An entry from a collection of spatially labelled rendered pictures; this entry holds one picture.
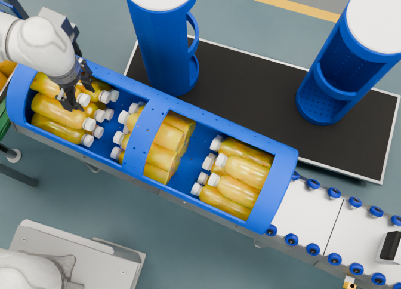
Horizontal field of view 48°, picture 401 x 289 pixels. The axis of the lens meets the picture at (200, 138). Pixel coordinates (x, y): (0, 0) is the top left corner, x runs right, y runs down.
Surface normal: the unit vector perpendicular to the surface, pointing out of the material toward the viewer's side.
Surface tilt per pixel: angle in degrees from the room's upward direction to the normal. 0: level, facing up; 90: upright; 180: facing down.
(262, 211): 40
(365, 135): 0
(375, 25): 0
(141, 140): 21
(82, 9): 0
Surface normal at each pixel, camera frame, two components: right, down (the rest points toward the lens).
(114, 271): 0.00, -0.26
